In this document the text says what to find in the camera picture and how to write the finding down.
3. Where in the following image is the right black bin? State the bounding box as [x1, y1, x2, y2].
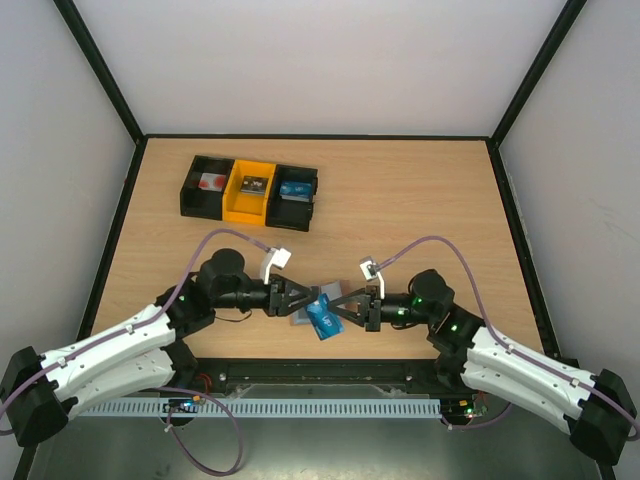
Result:
[266, 164, 318, 232]

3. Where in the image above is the blue VIP card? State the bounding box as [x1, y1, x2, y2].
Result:
[305, 293, 344, 341]

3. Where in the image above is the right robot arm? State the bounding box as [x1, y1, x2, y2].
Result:
[329, 269, 637, 466]

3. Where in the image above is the yellow bin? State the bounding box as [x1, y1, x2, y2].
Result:
[222, 159, 276, 226]

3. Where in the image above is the left black bin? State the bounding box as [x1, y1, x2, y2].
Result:
[180, 155, 235, 221]

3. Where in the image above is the black bin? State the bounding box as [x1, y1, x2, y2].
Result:
[180, 155, 235, 221]
[266, 164, 318, 232]

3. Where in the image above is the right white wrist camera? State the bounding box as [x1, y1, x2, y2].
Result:
[359, 257, 386, 299]

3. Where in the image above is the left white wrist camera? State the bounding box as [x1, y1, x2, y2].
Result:
[260, 247, 292, 284]

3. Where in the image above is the light blue cable duct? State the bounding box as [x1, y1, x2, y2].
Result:
[83, 397, 441, 419]

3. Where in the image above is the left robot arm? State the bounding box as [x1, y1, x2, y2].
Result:
[1, 248, 319, 447]

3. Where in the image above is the black aluminium frame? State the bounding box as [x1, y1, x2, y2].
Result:
[0, 0, 640, 480]

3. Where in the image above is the white red card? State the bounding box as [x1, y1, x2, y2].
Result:
[197, 172, 227, 192]

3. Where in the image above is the blue card in bin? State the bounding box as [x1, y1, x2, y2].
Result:
[279, 181, 313, 202]

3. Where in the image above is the dark card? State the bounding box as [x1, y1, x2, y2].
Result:
[240, 175, 269, 196]

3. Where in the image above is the metal front plate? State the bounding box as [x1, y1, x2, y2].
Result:
[28, 401, 599, 479]

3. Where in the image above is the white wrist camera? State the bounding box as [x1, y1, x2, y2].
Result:
[359, 257, 386, 299]
[260, 247, 292, 284]

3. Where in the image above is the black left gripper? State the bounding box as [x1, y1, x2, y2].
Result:
[214, 273, 317, 317]

